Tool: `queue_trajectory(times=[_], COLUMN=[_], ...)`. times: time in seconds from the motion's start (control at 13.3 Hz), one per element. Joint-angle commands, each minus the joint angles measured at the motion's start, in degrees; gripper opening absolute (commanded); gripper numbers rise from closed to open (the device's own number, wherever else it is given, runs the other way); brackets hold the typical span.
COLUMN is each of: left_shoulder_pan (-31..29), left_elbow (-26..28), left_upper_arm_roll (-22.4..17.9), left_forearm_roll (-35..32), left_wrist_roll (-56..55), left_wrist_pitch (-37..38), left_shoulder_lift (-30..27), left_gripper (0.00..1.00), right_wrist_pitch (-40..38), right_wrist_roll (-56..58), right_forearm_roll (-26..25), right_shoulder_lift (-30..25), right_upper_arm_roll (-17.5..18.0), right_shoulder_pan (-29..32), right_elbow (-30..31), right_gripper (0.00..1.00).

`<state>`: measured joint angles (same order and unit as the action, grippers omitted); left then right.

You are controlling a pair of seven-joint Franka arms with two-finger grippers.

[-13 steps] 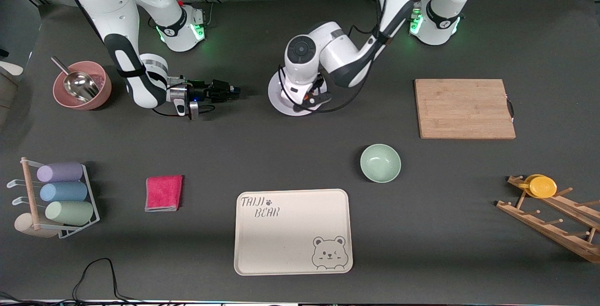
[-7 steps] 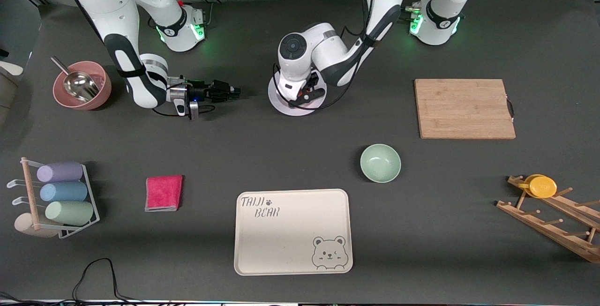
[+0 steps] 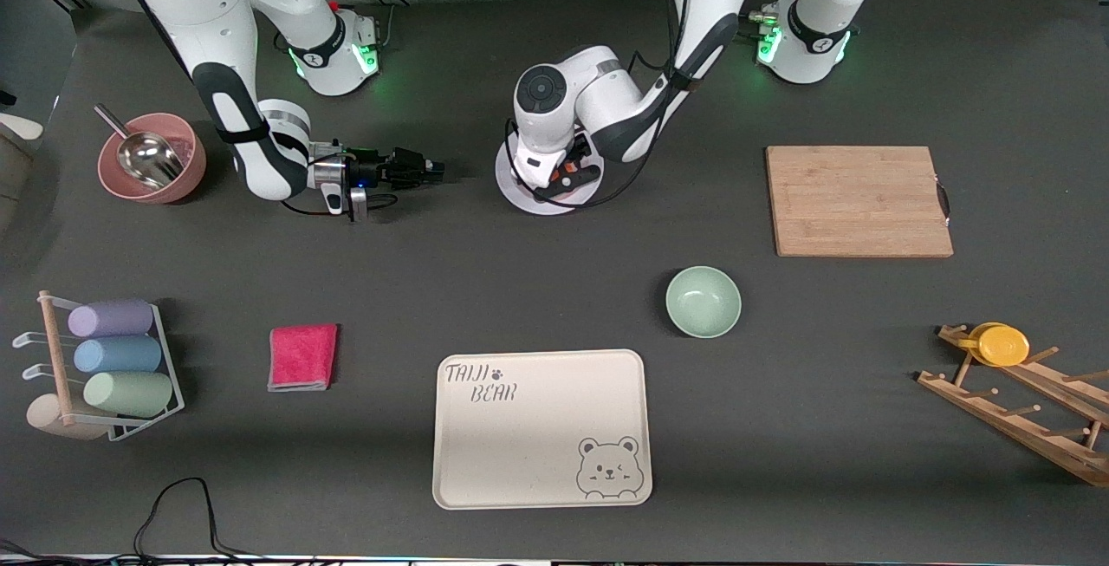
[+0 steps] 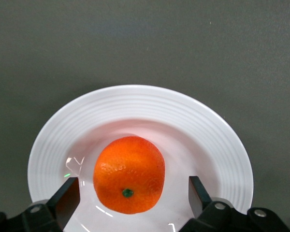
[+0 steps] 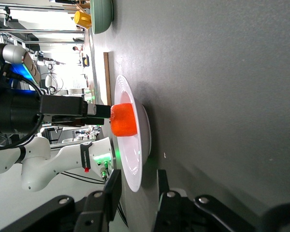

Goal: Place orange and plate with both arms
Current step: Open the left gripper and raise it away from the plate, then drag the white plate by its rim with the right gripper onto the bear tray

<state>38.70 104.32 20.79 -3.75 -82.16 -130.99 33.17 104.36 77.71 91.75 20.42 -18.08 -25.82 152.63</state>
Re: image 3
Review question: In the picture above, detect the pink bowl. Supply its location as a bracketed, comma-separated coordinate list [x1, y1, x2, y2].
[97, 113, 207, 205]

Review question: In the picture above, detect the wooden peg rack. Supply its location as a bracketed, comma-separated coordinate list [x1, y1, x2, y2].
[917, 323, 1109, 489]

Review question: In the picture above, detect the cream tray with bear print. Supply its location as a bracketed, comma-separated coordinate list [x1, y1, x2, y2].
[431, 349, 653, 511]

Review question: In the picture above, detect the yellow cup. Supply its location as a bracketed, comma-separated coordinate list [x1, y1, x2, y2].
[957, 322, 1031, 368]

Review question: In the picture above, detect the blue cup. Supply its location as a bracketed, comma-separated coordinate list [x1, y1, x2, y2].
[74, 336, 163, 374]

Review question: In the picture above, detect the metal scoop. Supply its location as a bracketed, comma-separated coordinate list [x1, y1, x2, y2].
[94, 104, 185, 190]

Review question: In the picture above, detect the white wire cup rack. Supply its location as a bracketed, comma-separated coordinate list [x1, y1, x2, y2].
[12, 290, 185, 443]

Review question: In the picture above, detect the black cable on table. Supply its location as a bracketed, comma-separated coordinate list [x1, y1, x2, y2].
[0, 478, 261, 563]

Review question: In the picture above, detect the beige cup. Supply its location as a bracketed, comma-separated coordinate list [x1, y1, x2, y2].
[26, 394, 109, 441]

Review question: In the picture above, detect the purple cup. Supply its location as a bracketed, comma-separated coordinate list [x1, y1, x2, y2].
[68, 299, 155, 338]

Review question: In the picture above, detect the pale green bowl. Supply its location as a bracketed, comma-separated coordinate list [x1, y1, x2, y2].
[665, 266, 743, 340]

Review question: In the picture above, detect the white round plate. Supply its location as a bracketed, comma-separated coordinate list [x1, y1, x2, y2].
[496, 137, 605, 216]

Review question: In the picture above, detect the folded pink cloth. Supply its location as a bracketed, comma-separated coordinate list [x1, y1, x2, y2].
[268, 323, 339, 393]

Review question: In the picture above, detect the green cup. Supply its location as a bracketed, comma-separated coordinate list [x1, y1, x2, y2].
[83, 372, 174, 418]

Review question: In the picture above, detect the wooden cutting board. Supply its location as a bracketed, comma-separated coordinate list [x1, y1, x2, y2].
[766, 146, 955, 258]

